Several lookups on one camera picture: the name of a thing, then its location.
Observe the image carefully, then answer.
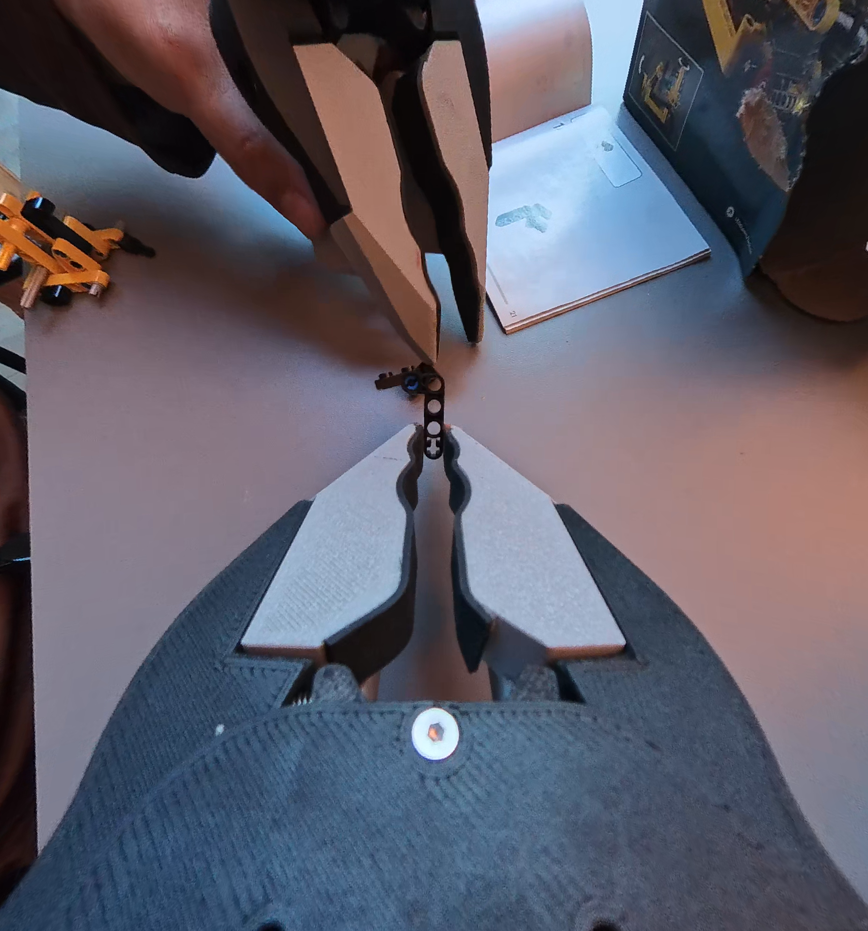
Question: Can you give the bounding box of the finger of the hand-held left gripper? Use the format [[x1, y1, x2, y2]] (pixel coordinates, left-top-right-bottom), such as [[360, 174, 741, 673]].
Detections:
[[292, 41, 443, 365], [393, 35, 495, 345]]

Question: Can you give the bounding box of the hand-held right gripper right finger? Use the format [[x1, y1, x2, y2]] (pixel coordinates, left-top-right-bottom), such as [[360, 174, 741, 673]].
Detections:
[[444, 424, 628, 673]]

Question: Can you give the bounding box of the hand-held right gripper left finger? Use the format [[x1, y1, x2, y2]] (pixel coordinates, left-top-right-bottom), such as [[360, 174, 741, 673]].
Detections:
[[241, 424, 425, 674]]

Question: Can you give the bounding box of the black angled lego beam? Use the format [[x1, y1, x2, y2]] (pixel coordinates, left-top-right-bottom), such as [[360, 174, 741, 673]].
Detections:
[[375, 367, 448, 461]]

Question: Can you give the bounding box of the person's left forearm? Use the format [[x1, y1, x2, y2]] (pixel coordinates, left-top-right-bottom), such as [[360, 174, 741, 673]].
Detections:
[[0, 0, 218, 180]]

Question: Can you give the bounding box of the lego instruction booklet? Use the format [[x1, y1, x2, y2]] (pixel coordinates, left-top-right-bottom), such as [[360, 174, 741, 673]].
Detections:
[[478, 0, 713, 336]]

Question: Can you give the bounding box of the dark lego set box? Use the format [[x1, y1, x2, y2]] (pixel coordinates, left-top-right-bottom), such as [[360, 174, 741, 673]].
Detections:
[[622, 0, 868, 279]]

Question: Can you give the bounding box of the yellow lego assembly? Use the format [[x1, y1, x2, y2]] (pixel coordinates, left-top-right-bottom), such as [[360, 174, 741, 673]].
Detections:
[[0, 191, 156, 308]]

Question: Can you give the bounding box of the person's left hand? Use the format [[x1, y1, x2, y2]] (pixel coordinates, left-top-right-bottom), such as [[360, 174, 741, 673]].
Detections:
[[63, 0, 331, 241]]

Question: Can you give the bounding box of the brown paper bag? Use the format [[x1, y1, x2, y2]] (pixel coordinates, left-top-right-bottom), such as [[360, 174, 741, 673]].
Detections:
[[756, 22, 868, 323]]

